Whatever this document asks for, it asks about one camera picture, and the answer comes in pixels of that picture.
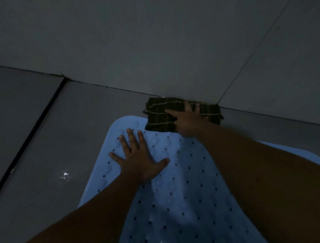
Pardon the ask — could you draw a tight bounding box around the person's right hand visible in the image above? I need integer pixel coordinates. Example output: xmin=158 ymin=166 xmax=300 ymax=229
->
xmin=165 ymin=100 xmax=209 ymax=141

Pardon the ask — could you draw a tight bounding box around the person's left hand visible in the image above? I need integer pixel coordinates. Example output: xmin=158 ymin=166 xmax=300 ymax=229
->
xmin=109 ymin=128 xmax=170 ymax=185

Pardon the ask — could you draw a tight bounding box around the dark striped cloth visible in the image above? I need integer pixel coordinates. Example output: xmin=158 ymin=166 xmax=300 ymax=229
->
xmin=143 ymin=97 xmax=224 ymax=133

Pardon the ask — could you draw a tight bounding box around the blue bath mat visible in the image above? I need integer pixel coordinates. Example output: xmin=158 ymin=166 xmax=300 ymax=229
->
xmin=77 ymin=115 xmax=320 ymax=243

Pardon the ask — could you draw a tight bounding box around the person's left forearm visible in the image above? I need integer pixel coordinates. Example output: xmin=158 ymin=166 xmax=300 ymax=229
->
xmin=26 ymin=174 xmax=150 ymax=243

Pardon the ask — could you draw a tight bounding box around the person's right forearm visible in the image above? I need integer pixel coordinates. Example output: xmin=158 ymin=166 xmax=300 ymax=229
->
xmin=197 ymin=120 xmax=320 ymax=243

